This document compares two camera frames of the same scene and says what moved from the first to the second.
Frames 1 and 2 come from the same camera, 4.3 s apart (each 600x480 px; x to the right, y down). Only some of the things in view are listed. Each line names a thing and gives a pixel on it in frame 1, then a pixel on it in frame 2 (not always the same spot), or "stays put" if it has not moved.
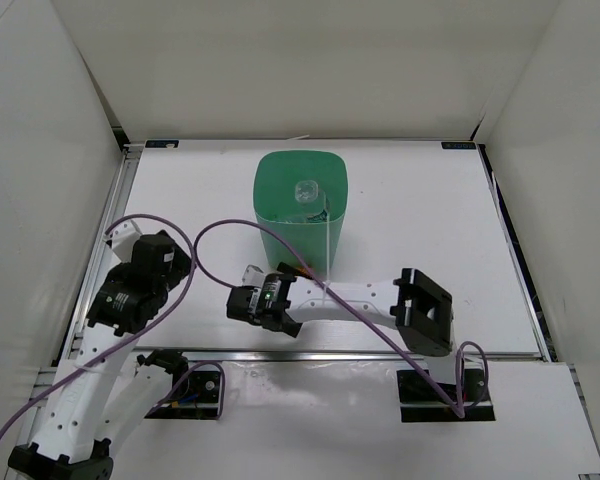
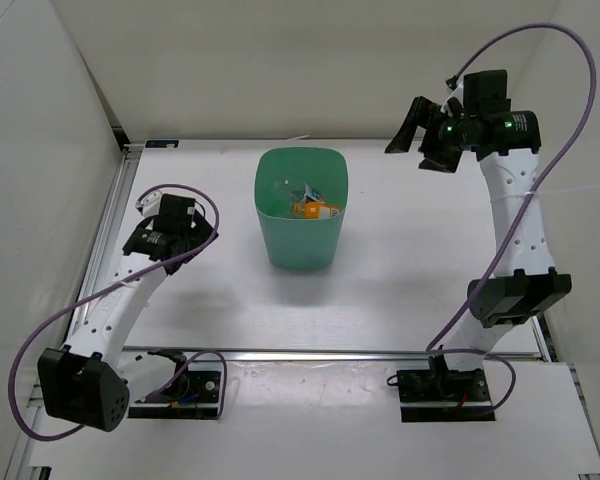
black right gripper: [287, 269] → [421, 114]
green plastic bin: [276, 174] stays put
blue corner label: [162, 144] stays put
